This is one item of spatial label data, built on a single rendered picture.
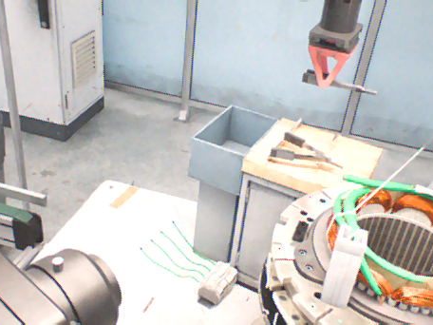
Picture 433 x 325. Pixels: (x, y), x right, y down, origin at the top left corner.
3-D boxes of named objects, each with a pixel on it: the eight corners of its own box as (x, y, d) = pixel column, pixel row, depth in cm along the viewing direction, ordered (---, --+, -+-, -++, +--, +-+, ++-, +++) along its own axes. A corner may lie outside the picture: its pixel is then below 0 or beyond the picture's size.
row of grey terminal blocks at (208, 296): (213, 312, 93) (216, 296, 91) (192, 299, 95) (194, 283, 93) (239, 280, 101) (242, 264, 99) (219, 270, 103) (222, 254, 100)
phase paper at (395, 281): (353, 287, 57) (364, 258, 54) (355, 278, 58) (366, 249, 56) (427, 313, 55) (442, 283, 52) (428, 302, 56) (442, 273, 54)
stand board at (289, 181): (240, 170, 87) (242, 159, 85) (280, 128, 101) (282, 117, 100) (355, 211, 80) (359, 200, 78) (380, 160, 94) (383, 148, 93)
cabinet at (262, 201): (226, 280, 101) (242, 171, 87) (262, 229, 115) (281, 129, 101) (319, 321, 94) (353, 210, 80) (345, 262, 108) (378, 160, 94)
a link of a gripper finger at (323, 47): (299, 87, 85) (310, 32, 80) (311, 73, 91) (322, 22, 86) (339, 97, 83) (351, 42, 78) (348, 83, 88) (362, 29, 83)
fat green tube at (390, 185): (339, 187, 67) (342, 175, 66) (344, 173, 70) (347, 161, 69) (456, 220, 63) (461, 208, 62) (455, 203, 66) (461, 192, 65)
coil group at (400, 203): (388, 219, 69) (397, 194, 66) (389, 211, 70) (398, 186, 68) (435, 233, 67) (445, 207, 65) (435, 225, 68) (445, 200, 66)
